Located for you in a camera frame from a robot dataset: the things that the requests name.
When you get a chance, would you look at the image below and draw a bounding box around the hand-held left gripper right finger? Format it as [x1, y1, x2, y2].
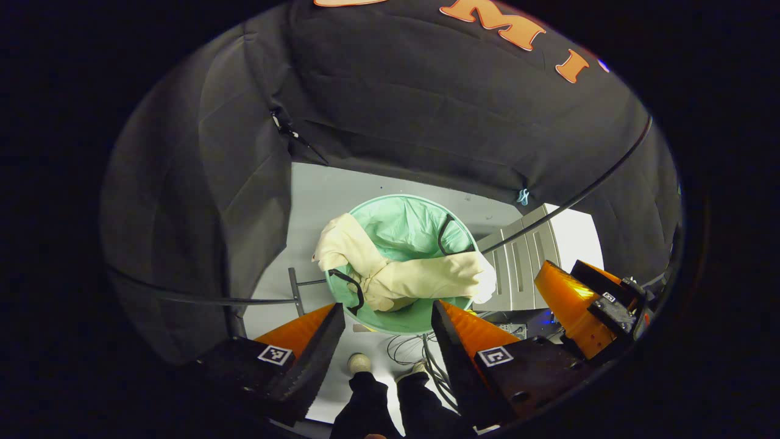
[431, 300, 580, 431]

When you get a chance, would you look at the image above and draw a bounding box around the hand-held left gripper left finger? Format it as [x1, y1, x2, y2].
[195, 302, 346, 427]

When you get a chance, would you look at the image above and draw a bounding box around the cream shirt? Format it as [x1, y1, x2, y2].
[312, 212, 497, 313]

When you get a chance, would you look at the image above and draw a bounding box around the green laundry hamper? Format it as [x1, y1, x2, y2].
[323, 194, 482, 336]

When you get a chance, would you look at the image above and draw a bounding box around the person's right shoe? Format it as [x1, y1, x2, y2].
[395, 361, 428, 383]

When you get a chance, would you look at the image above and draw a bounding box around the white drawer cabinet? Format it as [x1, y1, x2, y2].
[475, 203, 604, 313]

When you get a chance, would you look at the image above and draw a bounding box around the person's left leg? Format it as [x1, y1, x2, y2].
[332, 371, 401, 439]

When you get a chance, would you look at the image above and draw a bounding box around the black backdrop cloth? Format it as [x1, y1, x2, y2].
[101, 0, 682, 366]

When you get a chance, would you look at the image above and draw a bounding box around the bundle of floor cables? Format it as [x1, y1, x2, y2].
[387, 332, 459, 410]

